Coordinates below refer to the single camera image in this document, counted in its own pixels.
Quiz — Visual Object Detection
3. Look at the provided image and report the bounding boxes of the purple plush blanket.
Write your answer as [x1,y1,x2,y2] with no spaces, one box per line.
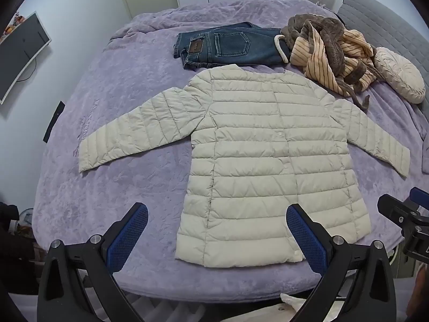
[34,0,429,304]

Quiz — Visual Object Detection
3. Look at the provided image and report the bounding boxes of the small round white object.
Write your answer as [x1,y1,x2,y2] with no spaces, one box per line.
[18,208,34,233]

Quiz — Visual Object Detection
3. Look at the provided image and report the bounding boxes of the orange flower decoration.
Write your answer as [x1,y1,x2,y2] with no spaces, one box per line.
[2,12,25,37]

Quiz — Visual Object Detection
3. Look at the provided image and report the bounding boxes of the wall television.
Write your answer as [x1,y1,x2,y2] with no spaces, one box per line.
[0,11,52,105]

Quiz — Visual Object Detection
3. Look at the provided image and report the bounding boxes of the black television cable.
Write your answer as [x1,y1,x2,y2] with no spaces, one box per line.
[17,58,37,83]

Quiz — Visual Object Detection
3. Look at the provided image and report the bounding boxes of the dark object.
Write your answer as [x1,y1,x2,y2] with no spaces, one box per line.
[0,202,44,296]

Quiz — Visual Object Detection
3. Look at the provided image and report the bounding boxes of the blue denim jeans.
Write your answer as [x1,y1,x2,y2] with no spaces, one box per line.
[173,22,290,71]

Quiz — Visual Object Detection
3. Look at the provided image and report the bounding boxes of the cream puffer jacket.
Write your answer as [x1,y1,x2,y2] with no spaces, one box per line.
[78,64,411,269]

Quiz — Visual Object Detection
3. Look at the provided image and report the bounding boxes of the person's right forearm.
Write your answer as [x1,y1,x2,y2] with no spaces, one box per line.
[405,268,429,322]

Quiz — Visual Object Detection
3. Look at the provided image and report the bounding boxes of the striped brown fleece robe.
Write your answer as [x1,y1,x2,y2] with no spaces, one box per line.
[274,13,381,112]

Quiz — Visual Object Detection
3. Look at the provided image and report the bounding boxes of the black rectangular panel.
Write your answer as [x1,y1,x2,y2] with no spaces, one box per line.
[43,101,65,142]

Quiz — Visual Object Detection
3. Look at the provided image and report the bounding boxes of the grey padded headboard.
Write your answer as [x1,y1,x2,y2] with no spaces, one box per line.
[337,0,429,84]

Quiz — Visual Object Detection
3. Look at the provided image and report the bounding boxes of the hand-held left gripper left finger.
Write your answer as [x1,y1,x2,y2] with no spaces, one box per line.
[38,202,149,322]

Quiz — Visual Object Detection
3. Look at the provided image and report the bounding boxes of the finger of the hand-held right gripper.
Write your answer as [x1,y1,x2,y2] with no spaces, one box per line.
[377,195,420,226]
[409,187,429,209]

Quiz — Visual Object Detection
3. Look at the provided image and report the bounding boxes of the cream round pleated pillow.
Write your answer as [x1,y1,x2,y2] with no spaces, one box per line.
[372,47,426,104]

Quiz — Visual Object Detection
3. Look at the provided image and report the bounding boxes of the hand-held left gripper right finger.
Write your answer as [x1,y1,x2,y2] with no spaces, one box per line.
[286,203,398,322]

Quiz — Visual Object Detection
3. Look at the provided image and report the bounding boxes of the white tissue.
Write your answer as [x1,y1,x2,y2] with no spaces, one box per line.
[280,293,339,322]

